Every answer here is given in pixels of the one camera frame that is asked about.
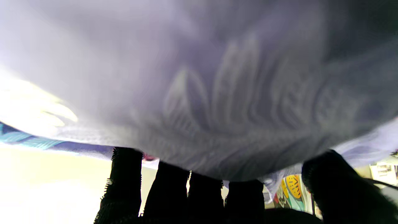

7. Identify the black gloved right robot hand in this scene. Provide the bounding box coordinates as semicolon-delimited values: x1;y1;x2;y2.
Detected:
93;147;398;224

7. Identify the blue leaf print pillowcase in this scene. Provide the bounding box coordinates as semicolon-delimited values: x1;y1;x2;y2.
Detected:
0;0;398;203

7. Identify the colourful smiley mural board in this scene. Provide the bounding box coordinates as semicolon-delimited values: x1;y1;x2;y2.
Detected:
273;174;314;213

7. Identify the white backdrop sheet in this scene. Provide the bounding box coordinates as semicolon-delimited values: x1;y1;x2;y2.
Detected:
0;145;230;224

